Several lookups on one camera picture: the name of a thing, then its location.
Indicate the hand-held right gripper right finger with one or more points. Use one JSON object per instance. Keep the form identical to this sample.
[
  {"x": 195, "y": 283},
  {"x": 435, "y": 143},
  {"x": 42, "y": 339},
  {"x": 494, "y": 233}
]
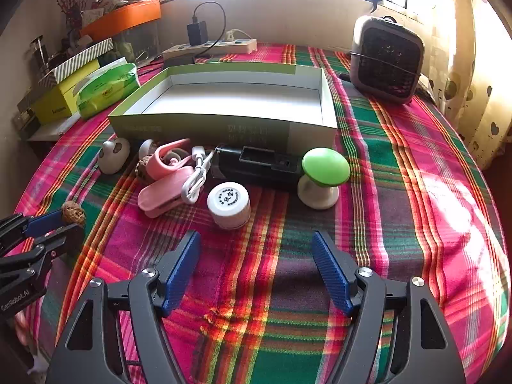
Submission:
[{"x": 332, "y": 272}]

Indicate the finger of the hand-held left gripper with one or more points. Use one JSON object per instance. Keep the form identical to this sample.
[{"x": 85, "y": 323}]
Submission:
[
  {"x": 60, "y": 240},
  {"x": 44, "y": 223}
]

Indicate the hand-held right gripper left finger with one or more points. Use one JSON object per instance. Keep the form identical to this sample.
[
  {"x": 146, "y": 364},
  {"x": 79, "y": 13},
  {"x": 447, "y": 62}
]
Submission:
[{"x": 184, "y": 272}]

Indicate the brown walnut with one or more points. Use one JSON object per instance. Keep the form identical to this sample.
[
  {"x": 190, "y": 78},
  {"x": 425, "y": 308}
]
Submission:
[
  {"x": 143, "y": 169},
  {"x": 74, "y": 214}
]

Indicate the pink plastic clip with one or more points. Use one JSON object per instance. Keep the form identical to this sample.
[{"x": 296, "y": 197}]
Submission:
[
  {"x": 158, "y": 164},
  {"x": 164, "y": 196}
]

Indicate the white round jar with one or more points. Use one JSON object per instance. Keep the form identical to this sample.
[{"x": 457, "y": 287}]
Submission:
[{"x": 228, "y": 206}]

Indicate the white usb plug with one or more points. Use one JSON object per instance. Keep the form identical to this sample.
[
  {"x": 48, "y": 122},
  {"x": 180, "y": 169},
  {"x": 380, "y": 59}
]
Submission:
[{"x": 195, "y": 180}]

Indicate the white panda face massager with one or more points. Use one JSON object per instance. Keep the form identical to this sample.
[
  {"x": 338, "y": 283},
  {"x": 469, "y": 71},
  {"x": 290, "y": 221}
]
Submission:
[{"x": 114, "y": 156}]

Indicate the green mushroom shaped massager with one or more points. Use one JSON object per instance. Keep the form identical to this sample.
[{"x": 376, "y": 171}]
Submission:
[{"x": 324, "y": 166}]

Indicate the small white mushroom massager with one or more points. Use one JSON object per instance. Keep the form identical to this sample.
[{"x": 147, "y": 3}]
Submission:
[{"x": 146, "y": 148}]

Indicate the black rectangular device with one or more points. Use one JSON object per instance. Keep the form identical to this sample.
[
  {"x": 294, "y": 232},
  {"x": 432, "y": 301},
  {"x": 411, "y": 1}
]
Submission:
[{"x": 256, "y": 168}]

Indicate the green and white cardboard box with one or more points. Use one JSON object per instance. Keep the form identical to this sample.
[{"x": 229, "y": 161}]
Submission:
[{"x": 240, "y": 104}]

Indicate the plaid blanket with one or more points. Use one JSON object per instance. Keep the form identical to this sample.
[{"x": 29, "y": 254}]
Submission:
[{"x": 400, "y": 208}]

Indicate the yellow box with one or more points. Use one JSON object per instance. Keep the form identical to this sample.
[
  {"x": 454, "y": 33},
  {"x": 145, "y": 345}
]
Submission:
[{"x": 56, "y": 102}]

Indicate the green tissue pack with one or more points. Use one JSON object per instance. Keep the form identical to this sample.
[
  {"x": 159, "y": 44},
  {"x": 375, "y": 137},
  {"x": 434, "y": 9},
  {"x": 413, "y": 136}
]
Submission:
[{"x": 108, "y": 86}]

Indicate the grey striped box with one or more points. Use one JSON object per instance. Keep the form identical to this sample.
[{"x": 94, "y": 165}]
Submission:
[{"x": 80, "y": 60}]

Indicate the metal canister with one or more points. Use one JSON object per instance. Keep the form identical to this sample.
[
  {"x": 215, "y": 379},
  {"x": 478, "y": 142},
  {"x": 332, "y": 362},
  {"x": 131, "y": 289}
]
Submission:
[{"x": 39, "y": 52}]

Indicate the orange lidded clear container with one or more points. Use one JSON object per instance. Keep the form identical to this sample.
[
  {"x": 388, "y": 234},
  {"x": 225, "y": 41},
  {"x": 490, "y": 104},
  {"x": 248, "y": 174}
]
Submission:
[{"x": 120, "y": 18}]

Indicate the grey portable heater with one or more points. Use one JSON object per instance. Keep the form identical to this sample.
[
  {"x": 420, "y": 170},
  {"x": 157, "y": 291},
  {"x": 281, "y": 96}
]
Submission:
[{"x": 386, "y": 60}]

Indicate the white power strip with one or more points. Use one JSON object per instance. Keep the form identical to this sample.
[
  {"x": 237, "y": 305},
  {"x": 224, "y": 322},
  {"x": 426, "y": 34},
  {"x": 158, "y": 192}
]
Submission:
[{"x": 232, "y": 47}]

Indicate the patterned cream curtain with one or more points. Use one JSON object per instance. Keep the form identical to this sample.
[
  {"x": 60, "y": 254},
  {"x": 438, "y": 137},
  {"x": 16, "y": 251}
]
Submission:
[{"x": 480, "y": 88}]

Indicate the black charger adapter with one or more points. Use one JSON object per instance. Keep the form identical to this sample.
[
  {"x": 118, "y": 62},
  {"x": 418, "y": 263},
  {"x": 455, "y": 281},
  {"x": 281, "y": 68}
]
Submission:
[{"x": 197, "y": 32}]

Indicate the white power plug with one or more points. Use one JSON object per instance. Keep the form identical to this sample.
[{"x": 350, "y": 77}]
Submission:
[{"x": 232, "y": 35}]

